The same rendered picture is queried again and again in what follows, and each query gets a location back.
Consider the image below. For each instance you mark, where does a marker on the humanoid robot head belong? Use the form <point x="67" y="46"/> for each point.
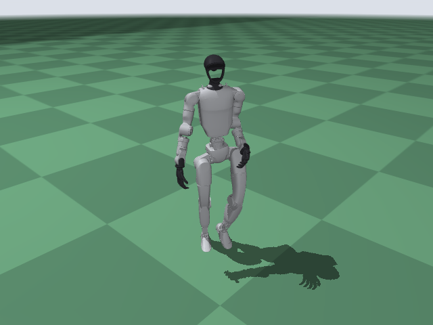
<point x="213" y="63"/>

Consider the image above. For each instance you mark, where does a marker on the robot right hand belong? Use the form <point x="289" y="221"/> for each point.
<point x="180" y="177"/>

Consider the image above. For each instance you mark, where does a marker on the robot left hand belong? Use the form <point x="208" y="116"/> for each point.
<point x="245" y="152"/>

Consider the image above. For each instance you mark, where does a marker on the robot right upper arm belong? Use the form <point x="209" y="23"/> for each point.
<point x="190" y="100"/>

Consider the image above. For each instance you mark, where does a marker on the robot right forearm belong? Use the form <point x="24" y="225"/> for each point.
<point x="181" y="147"/>

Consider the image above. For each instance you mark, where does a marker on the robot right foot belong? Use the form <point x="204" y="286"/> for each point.
<point x="205" y="243"/>

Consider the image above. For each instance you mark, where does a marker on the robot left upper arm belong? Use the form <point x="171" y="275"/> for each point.
<point x="239" y="97"/>

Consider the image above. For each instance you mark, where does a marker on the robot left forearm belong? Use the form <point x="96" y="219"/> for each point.
<point x="239" y="137"/>

